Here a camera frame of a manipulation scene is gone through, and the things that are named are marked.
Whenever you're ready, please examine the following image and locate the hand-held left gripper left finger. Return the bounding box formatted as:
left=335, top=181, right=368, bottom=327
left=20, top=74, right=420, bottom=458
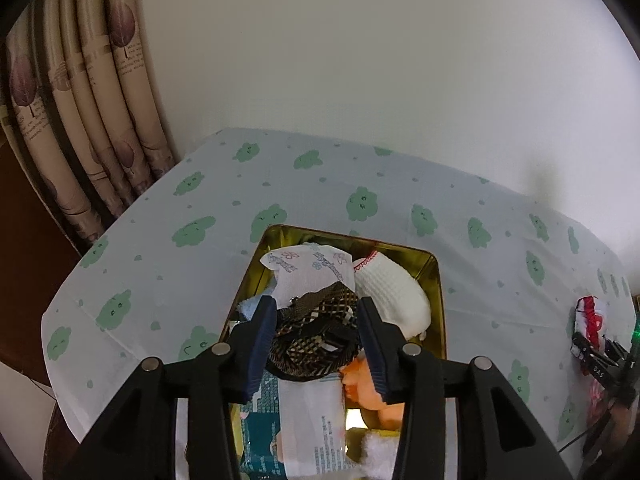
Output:
left=57, top=296, right=278, bottom=480

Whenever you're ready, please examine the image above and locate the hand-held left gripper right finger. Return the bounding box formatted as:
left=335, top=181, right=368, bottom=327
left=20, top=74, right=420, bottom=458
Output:
left=356, top=296, right=576, bottom=480

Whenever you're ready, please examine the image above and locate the red white packet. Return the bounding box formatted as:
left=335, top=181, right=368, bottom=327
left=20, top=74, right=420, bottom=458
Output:
left=572, top=296, right=610, bottom=348

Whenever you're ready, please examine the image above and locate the orange plush toy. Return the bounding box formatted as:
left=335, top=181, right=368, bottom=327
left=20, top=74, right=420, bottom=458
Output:
left=340, top=355, right=406, bottom=431

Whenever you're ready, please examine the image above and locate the light blue fluffy towel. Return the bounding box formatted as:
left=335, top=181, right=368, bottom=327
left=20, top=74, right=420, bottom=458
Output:
left=236, top=280, right=281, bottom=323

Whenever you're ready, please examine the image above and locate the dark checkered hair bow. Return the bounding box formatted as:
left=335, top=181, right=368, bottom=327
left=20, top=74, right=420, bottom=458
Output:
left=265, top=282, right=363, bottom=381

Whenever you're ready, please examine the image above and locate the white mitten red trim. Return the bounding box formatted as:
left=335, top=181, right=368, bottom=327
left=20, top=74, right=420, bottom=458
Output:
left=352, top=254, right=432, bottom=340

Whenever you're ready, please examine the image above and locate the wet wipes packet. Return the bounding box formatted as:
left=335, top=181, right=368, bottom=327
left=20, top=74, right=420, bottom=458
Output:
left=240, top=375, right=351, bottom=480

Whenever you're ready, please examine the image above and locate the red tin box gold interior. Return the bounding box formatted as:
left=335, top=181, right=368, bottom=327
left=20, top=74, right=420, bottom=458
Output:
left=220, top=224, right=447, bottom=480

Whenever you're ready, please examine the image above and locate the white floral pad packet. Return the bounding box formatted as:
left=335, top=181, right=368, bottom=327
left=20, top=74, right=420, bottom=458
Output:
left=260, top=242, right=357, bottom=311

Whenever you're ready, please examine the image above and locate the white fluffy yellow-lined sock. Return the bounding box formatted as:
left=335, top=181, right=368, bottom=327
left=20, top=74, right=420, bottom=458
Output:
left=347, top=425, right=403, bottom=480

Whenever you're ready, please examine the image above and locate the dark wooden furniture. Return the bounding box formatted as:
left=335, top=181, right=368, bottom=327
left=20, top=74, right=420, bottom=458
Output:
left=0, top=142, right=96, bottom=371

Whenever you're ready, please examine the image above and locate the beige leaf print curtain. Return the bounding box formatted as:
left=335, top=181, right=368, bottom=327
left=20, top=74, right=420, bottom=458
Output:
left=0, top=0, right=178, bottom=256

